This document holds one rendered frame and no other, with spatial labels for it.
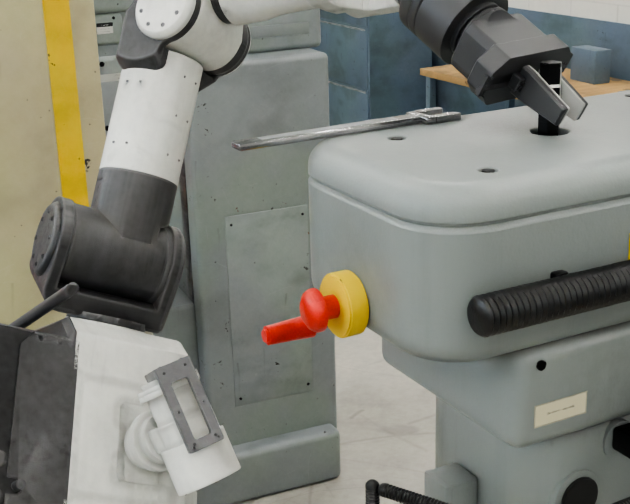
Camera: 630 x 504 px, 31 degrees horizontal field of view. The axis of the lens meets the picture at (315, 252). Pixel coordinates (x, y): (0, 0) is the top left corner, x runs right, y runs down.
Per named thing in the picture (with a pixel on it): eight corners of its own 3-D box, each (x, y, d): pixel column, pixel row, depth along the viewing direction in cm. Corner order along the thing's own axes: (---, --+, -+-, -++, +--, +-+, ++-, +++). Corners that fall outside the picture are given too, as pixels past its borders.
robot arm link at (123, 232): (66, 165, 129) (39, 282, 127) (90, 156, 121) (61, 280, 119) (160, 192, 134) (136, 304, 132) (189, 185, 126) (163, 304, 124)
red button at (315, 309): (316, 340, 99) (314, 298, 98) (295, 326, 103) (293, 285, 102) (348, 333, 101) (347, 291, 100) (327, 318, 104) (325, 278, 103)
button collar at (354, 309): (351, 347, 100) (350, 284, 98) (319, 326, 105) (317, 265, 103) (370, 343, 101) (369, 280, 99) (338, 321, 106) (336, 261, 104)
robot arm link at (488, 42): (545, 107, 116) (469, 39, 121) (589, 28, 109) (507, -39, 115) (464, 127, 108) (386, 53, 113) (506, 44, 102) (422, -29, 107)
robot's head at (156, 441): (154, 504, 111) (202, 489, 105) (114, 410, 112) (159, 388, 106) (204, 479, 116) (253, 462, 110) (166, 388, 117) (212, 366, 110)
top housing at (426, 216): (433, 384, 93) (434, 197, 88) (289, 289, 115) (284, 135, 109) (824, 278, 113) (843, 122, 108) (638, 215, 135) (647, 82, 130)
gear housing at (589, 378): (516, 459, 101) (520, 356, 97) (376, 362, 121) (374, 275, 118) (779, 375, 115) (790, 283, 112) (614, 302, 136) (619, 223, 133)
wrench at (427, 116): (244, 154, 103) (244, 145, 103) (226, 146, 106) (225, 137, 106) (460, 120, 114) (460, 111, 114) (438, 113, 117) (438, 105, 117)
